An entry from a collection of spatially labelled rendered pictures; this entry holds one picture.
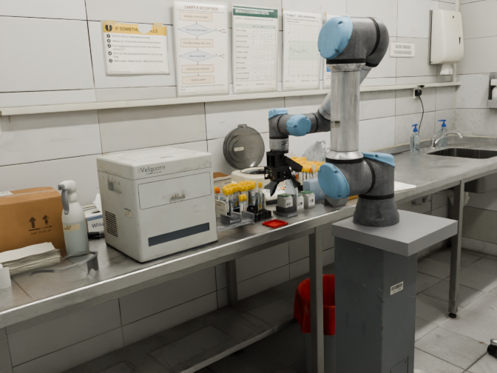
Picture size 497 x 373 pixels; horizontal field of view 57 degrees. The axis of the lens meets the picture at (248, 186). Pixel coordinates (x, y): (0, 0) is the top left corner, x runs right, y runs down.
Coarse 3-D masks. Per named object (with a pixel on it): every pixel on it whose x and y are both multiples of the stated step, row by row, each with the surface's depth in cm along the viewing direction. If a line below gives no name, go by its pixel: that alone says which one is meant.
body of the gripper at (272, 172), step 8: (272, 152) 172; (280, 152) 173; (272, 160) 174; (280, 160) 175; (264, 168) 177; (272, 168) 173; (280, 168) 173; (288, 168) 176; (264, 176) 178; (272, 176) 174; (280, 176) 173
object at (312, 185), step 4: (308, 180) 197; (312, 180) 196; (316, 180) 196; (304, 184) 196; (308, 184) 194; (312, 184) 194; (316, 184) 196; (304, 188) 196; (308, 188) 194; (312, 188) 195; (316, 188) 196; (320, 188) 198; (316, 192) 197; (320, 192) 199; (316, 196) 197; (320, 196) 199; (324, 196) 201; (316, 200) 197; (320, 200) 198
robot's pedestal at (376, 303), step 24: (336, 240) 158; (336, 264) 160; (360, 264) 151; (384, 264) 144; (408, 264) 154; (336, 288) 162; (360, 288) 153; (384, 288) 146; (408, 288) 156; (336, 312) 164; (360, 312) 155; (384, 312) 148; (408, 312) 158; (336, 336) 166; (360, 336) 156; (384, 336) 150; (408, 336) 160; (336, 360) 168; (360, 360) 158; (384, 360) 152; (408, 360) 162
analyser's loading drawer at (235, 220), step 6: (222, 216) 161; (228, 216) 158; (234, 216) 163; (240, 216) 160; (246, 216) 166; (252, 216) 164; (222, 222) 161; (228, 222) 159; (234, 222) 159; (240, 222) 161; (246, 222) 162; (252, 222) 164; (222, 228) 155; (228, 228) 158
